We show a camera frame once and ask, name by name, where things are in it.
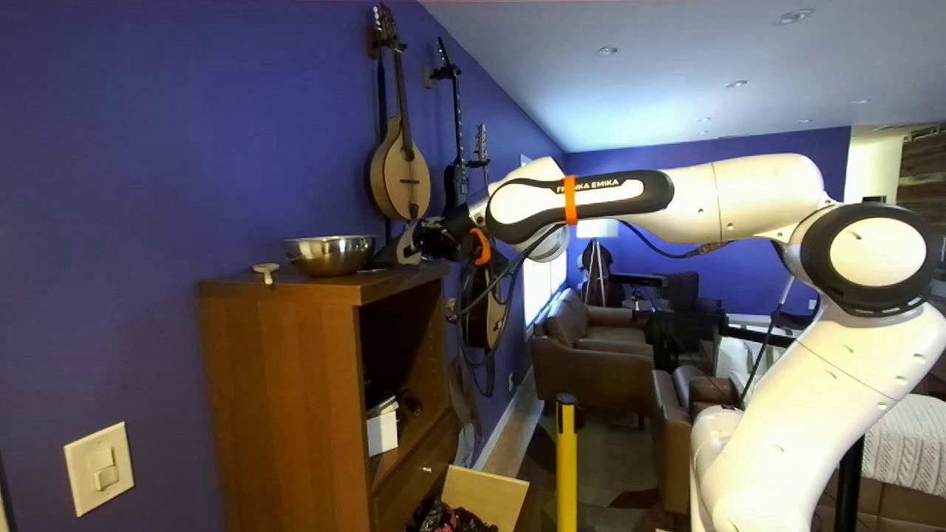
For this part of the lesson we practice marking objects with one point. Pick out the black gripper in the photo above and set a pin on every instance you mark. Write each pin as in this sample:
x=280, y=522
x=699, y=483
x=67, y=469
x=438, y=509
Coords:
x=442, y=237

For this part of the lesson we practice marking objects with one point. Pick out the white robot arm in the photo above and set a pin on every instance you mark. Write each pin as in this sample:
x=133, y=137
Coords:
x=872, y=338

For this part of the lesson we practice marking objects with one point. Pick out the brown wooden chest cabinet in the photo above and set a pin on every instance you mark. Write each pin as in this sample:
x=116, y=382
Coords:
x=297, y=369

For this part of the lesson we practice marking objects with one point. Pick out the open wooden drawer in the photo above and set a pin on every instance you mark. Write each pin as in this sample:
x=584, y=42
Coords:
x=493, y=499

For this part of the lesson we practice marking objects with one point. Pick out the silver metal bowl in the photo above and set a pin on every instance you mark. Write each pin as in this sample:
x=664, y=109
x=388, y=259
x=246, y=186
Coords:
x=333, y=256

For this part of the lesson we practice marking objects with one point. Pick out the brown leather sofa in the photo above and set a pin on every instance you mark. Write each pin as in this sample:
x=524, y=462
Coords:
x=592, y=354

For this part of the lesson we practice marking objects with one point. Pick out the white box on shelf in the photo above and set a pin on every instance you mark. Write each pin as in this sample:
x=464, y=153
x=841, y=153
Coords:
x=383, y=426

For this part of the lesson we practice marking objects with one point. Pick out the black metal stand pole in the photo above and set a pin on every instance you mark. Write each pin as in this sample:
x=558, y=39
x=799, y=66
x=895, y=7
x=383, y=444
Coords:
x=849, y=488

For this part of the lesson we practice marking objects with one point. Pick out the white knit blanket bed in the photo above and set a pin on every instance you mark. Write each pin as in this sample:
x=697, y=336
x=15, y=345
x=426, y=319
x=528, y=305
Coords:
x=908, y=444

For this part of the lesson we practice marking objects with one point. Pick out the dark electric guitar on wall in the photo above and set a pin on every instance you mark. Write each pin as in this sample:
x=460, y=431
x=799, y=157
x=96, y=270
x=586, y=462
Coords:
x=453, y=175

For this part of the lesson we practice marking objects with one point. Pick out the mandolin on wall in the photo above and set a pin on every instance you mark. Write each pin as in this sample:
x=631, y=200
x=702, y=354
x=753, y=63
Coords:
x=396, y=174

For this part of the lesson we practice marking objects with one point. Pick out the yellow post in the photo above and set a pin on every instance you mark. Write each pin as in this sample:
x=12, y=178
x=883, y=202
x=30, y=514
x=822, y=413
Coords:
x=565, y=466

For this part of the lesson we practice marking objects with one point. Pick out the beige wall light switch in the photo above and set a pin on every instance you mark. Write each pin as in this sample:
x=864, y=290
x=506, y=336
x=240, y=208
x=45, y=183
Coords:
x=99, y=469

